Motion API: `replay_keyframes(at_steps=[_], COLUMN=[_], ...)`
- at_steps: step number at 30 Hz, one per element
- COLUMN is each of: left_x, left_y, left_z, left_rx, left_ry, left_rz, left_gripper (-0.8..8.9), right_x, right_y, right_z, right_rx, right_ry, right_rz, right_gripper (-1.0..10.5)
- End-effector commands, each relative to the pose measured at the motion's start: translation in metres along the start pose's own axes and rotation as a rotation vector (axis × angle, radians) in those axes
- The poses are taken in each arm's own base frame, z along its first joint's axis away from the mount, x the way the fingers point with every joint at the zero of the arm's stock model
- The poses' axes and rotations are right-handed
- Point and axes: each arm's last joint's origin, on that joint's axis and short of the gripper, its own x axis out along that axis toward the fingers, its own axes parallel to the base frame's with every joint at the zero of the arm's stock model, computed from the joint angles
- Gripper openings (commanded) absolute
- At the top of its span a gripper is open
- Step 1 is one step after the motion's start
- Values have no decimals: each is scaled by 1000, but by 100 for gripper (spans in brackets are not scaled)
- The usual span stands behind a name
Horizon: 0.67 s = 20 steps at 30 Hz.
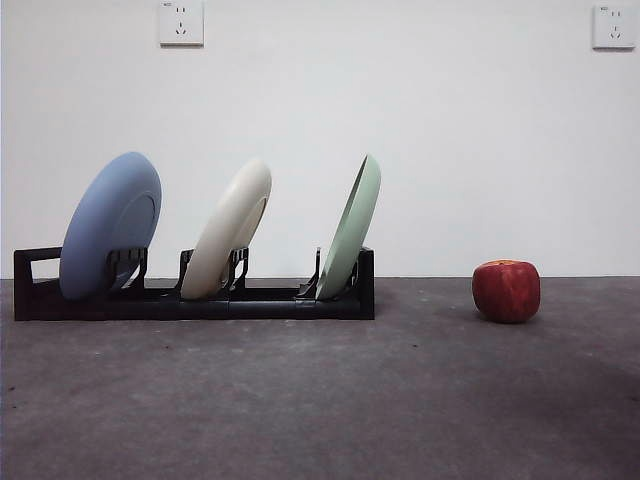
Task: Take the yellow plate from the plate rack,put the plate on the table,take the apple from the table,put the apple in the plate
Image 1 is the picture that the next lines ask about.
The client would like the pale yellow round plate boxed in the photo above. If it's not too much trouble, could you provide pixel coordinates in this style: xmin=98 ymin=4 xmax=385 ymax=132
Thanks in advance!
xmin=180 ymin=157 xmax=274 ymax=301

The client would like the red apple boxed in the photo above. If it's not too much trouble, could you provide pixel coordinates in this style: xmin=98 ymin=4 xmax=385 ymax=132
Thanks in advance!
xmin=471 ymin=259 xmax=542 ymax=325

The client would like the light green round plate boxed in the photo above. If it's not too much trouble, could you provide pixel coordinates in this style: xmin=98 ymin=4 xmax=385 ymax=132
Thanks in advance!
xmin=315 ymin=153 xmax=383 ymax=301

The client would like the blue round plate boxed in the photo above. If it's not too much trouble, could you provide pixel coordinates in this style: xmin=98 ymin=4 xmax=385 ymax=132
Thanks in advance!
xmin=58 ymin=151 xmax=164 ymax=301

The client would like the black plastic plate rack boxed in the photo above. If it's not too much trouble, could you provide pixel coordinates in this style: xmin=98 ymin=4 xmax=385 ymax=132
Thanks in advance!
xmin=13 ymin=244 xmax=376 ymax=322

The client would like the white wall socket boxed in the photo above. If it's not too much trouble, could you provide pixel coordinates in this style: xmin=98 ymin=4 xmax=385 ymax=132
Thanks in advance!
xmin=592 ymin=4 xmax=636 ymax=50
xmin=159 ymin=0 xmax=205 ymax=49

